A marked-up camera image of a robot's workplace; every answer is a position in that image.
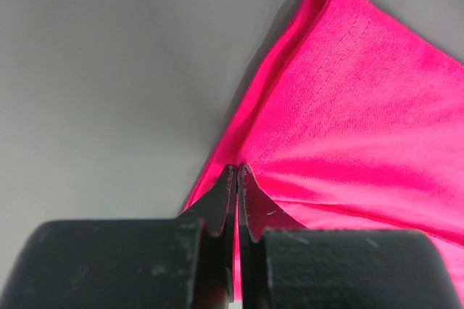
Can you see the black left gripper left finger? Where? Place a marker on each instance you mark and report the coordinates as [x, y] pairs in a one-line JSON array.
[[182, 262]]

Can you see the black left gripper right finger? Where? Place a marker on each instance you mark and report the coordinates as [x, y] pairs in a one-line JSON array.
[[286, 265]]

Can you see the pink red t shirt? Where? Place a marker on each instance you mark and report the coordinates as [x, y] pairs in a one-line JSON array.
[[353, 121]]

